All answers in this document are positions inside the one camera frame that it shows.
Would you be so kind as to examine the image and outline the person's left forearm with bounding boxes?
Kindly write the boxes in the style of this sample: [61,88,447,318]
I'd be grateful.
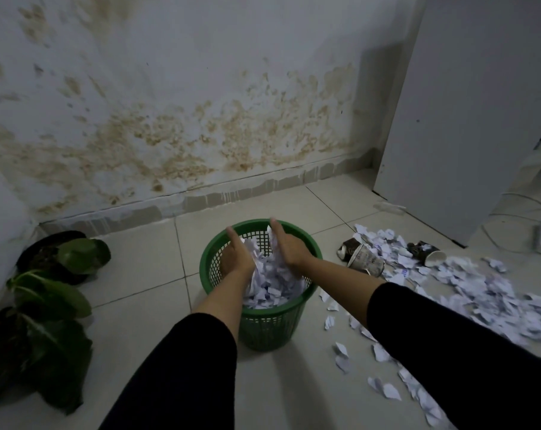
[99,272,256,430]

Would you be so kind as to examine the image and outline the black plant pot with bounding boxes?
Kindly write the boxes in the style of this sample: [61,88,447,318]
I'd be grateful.
[16,230,90,286]

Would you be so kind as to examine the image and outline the person's left hand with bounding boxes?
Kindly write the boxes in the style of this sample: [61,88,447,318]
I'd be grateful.
[220,226,257,283]

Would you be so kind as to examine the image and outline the clear plastic wrapper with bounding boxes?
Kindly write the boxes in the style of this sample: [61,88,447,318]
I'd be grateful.
[372,201,407,216]

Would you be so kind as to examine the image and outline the heap of white paper scraps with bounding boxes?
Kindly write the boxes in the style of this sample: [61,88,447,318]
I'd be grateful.
[239,226,308,309]

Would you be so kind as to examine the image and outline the dark brown paper cup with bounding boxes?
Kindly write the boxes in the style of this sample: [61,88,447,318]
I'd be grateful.
[337,237,364,261]
[407,240,446,268]

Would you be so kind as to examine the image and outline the green plastic waste basket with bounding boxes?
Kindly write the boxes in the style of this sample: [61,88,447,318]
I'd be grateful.
[199,218,324,352]

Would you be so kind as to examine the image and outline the white printed paper cup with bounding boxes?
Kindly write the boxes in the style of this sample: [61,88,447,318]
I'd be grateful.
[347,244,386,278]

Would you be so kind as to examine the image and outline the green leafy plant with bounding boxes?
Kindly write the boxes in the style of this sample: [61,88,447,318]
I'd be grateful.
[0,238,112,415]

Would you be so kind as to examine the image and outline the person's right forearm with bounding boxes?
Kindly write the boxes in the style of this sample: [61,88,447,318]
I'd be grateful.
[298,257,541,430]

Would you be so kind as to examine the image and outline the white door panel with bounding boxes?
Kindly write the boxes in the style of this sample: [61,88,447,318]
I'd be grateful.
[373,0,541,248]

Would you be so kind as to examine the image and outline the person's right hand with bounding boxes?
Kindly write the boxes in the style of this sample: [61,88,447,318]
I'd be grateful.
[269,218,317,277]

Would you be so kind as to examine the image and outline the scattered white paper scraps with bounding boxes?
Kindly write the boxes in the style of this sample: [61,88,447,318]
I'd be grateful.
[319,224,541,429]

